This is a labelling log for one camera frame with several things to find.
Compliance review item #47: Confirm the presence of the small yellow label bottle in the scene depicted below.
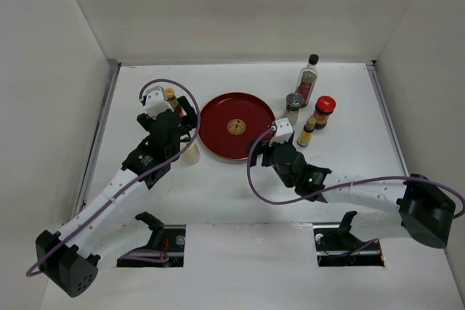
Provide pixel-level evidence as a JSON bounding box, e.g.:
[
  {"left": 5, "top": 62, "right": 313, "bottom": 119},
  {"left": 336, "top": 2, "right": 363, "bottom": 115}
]
[{"left": 296, "top": 117, "right": 316, "bottom": 147}]

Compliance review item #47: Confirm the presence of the yellow cap shaker jar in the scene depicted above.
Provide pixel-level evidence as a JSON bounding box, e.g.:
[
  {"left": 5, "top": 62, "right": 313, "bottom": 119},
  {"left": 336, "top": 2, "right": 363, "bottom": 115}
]
[{"left": 182, "top": 142, "right": 201, "bottom": 165}]

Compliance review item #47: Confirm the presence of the chili sauce bottle green label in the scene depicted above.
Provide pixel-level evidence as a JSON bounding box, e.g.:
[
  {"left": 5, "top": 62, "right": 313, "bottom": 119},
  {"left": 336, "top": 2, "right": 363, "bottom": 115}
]
[{"left": 166, "top": 88, "right": 184, "bottom": 117}]

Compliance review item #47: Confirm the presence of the grinder jar black cap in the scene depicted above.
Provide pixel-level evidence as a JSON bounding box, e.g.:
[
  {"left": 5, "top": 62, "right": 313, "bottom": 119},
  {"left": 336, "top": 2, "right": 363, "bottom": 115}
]
[{"left": 284, "top": 92, "right": 303, "bottom": 126}]

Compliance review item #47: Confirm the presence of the tall clear bottle black cap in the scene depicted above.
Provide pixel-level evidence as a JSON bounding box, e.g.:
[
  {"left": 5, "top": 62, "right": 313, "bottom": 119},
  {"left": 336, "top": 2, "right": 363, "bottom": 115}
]
[{"left": 295, "top": 54, "right": 320, "bottom": 107}]

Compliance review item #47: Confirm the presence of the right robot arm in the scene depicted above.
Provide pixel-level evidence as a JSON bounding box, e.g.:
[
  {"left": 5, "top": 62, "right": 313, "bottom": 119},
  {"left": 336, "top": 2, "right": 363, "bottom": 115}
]
[{"left": 247, "top": 140, "right": 457, "bottom": 249}]

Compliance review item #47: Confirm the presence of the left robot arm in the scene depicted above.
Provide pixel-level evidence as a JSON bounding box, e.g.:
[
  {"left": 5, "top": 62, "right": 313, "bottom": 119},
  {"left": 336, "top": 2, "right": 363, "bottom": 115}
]
[{"left": 26, "top": 97, "right": 201, "bottom": 298}]

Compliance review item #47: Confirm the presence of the red round tray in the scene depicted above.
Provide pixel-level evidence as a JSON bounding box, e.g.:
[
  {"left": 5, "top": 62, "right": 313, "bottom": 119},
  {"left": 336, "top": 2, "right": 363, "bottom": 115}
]
[{"left": 199, "top": 92, "right": 275, "bottom": 160}]

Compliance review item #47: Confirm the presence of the red cap sauce jar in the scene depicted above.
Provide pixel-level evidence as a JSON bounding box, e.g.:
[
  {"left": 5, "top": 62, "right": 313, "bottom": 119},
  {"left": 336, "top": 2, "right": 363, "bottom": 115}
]
[{"left": 312, "top": 96, "right": 336, "bottom": 129}]

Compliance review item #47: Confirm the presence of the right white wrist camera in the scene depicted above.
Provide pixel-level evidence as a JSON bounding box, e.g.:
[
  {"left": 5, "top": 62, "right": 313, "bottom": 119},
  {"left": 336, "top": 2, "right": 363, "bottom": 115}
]
[{"left": 270, "top": 118, "right": 294, "bottom": 144}]

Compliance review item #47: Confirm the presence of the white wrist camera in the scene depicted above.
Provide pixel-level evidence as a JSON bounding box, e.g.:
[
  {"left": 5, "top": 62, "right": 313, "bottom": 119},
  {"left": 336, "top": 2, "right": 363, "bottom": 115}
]
[
  {"left": 140, "top": 86, "right": 174, "bottom": 119},
  {"left": 270, "top": 118, "right": 294, "bottom": 144}
]

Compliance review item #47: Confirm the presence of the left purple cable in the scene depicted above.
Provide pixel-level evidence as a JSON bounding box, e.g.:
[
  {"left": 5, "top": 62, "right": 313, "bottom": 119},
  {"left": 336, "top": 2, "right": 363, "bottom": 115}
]
[{"left": 25, "top": 78, "right": 201, "bottom": 277}]

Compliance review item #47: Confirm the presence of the purple cable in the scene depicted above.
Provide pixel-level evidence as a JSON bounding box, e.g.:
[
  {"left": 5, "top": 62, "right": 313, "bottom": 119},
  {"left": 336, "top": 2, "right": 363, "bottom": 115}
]
[
  {"left": 246, "top": 124, "right": 465, "bottom": 220},
  {"left": 25, "top": 78, "right": 201, "bottom": 277}
]

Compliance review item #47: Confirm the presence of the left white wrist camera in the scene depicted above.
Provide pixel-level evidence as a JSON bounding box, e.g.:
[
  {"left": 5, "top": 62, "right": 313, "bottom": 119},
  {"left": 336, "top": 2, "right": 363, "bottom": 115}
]
[{"left": 140, "top": 86, "right": 174, "bottom": 119}]

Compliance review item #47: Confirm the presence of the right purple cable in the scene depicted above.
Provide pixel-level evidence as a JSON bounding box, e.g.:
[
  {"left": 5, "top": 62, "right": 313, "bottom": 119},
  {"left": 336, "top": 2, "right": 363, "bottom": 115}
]
[{"left": 246, "top": 124, "right": 465, "bottom": 220}]

